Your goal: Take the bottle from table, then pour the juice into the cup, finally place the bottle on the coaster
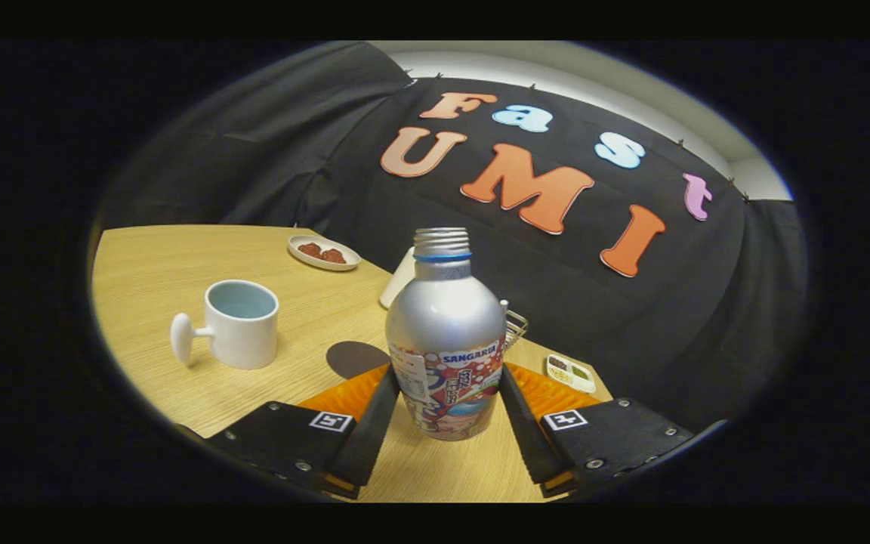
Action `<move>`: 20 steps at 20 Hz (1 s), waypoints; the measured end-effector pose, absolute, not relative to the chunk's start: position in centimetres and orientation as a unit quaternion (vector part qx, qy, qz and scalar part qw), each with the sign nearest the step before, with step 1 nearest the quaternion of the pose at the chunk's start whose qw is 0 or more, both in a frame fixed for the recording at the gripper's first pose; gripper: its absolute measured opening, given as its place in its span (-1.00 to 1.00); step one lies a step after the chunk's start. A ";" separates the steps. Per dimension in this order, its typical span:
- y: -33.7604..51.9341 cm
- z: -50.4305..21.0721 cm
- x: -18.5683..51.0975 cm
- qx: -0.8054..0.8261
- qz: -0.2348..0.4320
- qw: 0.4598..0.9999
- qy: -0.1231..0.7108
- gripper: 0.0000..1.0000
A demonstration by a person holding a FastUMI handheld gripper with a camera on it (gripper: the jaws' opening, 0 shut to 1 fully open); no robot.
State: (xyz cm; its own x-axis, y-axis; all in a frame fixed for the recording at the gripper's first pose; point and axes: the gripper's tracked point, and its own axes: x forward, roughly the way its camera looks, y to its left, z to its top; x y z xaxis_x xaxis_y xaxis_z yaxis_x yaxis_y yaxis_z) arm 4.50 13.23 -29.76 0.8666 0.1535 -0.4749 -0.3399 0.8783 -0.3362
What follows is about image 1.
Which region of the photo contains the small white plate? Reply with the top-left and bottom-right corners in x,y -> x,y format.
287,234 -> 362,272

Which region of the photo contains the silver bottle with printed label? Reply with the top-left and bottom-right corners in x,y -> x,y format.
385,227 -> 508,442

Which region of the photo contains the wooden table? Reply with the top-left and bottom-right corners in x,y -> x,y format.
91,224 -> 614,503

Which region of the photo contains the white divided condiment dish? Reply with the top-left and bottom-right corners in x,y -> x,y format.
545,354 -> 597,394

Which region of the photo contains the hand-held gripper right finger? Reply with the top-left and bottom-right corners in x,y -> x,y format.
498,361 -> 696,499

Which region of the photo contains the white toaster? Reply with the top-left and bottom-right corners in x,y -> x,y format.
379,246 -> 416,310

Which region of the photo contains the round dark brown coaster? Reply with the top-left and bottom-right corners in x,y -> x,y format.
326,341 -> 392,380

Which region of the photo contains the white cup with knob handle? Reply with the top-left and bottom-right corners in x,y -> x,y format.
171,280 -> 280,370

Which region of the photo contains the metal wire basket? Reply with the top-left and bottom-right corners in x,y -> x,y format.
499,299 -> 529,353

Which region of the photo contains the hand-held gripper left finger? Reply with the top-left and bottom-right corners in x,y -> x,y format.
205,363 -> 402,500

